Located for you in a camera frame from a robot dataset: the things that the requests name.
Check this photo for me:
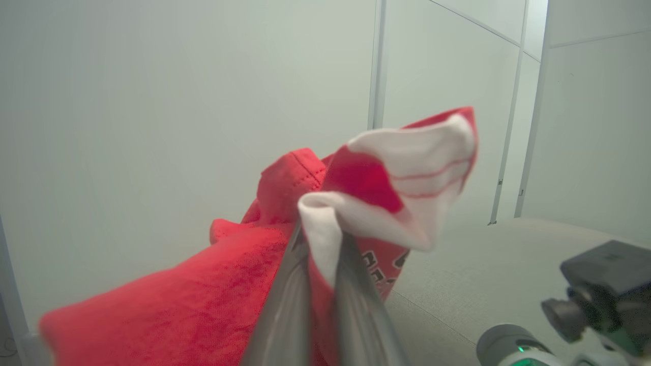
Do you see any grey metal partition post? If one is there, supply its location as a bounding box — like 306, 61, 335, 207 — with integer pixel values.
367, 0, 389, 131
488, 0, 530, 226
514, 0, 553, 219

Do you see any grey fabric sofa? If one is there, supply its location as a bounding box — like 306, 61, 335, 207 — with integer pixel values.
384, 216, 651, 366

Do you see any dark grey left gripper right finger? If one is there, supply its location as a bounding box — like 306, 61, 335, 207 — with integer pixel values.
334, 235, 408, 366

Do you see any white wheeled partition panel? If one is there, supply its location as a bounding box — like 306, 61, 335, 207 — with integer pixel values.
0, 0, 378, 366

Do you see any red and white garment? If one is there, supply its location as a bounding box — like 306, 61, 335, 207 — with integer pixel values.
38, 106, 479, 366

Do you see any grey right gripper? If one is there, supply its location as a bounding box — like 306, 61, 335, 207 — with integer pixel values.
477, 324, 634, 366

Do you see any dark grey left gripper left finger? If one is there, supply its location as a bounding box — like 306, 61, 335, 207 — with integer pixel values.
242, 224, 312, 366

